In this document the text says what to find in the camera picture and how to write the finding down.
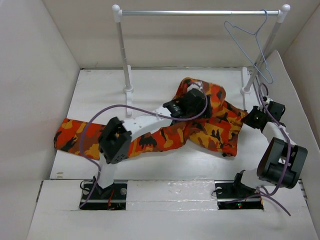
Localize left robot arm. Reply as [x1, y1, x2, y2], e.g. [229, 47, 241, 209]
[92, 88, 212, 199]

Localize aluminium side rail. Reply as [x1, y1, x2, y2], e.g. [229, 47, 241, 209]
[250, 67, 261, 98]

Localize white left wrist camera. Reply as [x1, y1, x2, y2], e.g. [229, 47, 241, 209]
[187, 80, 204, 92]

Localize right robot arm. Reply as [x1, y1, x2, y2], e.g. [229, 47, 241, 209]
[231, 97, 308, 197]

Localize orange camouflage trousers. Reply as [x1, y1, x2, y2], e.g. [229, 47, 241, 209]
[53, 81, 247, 160]

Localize white clothes rack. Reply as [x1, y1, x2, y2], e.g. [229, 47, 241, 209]
[112, 4, 291, 106]

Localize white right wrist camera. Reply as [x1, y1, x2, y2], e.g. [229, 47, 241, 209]
[261, 96, 273, 109]

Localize blue wire hanger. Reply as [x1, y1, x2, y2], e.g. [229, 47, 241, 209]
[223, 9, 275, 85]

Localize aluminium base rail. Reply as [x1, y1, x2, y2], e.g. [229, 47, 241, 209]
[79, 180, 264, 212]

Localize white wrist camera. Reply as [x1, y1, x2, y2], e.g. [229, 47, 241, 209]
[261, 96, 273, 109]
[187, 80, 204, 92]

